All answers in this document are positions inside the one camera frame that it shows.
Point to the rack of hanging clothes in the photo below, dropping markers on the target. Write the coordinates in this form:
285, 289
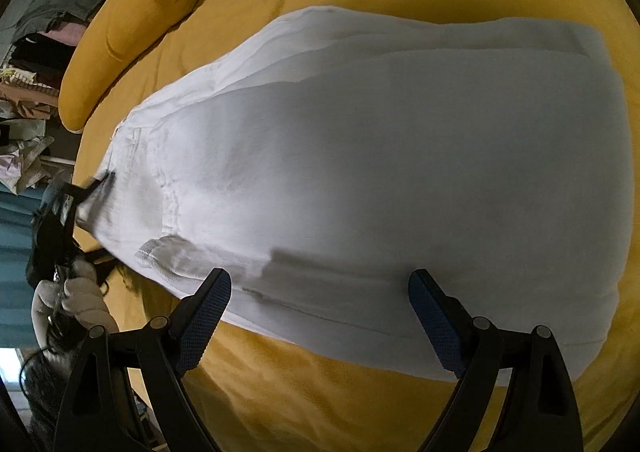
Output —
40, 82

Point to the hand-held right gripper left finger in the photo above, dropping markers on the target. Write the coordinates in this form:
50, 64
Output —
205, 317

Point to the person's left hand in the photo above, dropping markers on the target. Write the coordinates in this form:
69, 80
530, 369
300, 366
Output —
82, 302

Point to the folded yellow quilt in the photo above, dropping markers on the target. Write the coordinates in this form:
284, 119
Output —
125, 32

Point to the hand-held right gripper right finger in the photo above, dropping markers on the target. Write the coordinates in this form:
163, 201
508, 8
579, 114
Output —
435, 322

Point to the bed with yellow sheet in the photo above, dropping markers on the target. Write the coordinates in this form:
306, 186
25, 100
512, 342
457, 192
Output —
325, 407

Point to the white pants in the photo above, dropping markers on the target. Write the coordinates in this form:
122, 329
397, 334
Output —
375, 157

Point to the narrow blue curtain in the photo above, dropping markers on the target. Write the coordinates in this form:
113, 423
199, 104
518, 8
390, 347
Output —
15, 232

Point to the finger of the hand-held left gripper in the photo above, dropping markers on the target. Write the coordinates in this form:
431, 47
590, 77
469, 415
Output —
97, 184

